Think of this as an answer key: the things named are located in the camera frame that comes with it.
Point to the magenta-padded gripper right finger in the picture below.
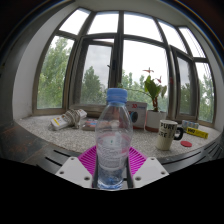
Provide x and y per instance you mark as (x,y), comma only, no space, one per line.
(150,170)

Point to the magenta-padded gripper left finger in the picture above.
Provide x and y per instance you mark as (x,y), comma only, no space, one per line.
(76,170)

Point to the clear blue-capped water bottle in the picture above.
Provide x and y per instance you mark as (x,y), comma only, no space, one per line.
(114,143)

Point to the flat round red coaster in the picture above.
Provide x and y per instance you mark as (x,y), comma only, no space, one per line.
(186,143)

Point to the potted plant in white pot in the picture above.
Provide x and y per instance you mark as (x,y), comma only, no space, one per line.
(154,120)

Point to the red and white cardboard box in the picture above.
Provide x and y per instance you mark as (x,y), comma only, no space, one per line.
(140,115)

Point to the long yellow glue box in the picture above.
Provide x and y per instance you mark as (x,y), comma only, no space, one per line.
(197,132)

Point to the brown-framed bay window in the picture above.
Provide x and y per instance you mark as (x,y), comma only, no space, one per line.
(118,50)

